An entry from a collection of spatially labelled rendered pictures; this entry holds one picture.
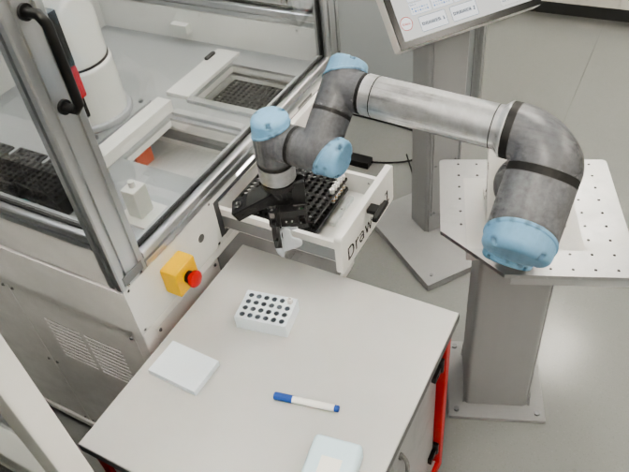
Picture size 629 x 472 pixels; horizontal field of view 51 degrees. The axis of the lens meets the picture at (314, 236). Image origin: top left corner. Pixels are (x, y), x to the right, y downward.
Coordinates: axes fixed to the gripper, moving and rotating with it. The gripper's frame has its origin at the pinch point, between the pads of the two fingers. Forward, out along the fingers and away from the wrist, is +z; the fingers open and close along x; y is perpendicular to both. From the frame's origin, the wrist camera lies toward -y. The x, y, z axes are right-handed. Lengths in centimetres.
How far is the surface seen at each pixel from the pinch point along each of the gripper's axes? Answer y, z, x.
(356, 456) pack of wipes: 12.2, 7.9, -46.7
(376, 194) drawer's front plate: 23.5, -0.2, 13.9
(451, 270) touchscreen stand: 58, 89, 64
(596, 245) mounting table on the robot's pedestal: 75, 14, 3
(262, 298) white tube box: -5.2, 10.6, -5.6
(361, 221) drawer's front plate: 19.1, 1.0, 6.5
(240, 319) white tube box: -10.4, 11.0, -10.8
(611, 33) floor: 187, 99, 239
